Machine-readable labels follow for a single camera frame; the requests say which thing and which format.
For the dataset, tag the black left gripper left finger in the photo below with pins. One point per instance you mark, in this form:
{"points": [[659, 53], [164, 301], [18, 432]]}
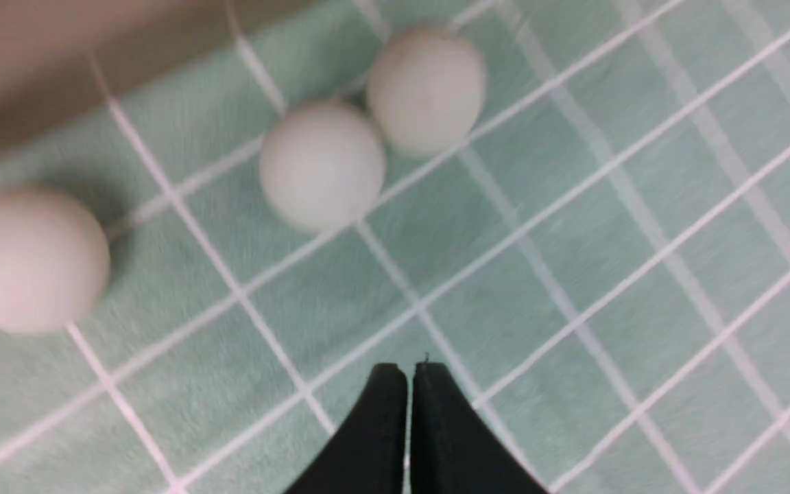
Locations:
{"points": [[366, 454]]}

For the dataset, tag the green checkered tablecloth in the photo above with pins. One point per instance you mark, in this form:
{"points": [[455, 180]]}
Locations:
{"points": [[604, 263]]}

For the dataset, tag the white printed table-tennis ball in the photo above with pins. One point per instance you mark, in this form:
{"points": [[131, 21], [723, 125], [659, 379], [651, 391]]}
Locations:
{"points": [[426, 89]]}

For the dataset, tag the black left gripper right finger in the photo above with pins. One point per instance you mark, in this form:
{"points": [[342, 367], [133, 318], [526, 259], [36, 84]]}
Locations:
{"points": [[451, 449]]}

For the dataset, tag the brown plastic bin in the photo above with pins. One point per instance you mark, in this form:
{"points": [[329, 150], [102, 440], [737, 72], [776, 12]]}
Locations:
{"points": [[44, 48]]}

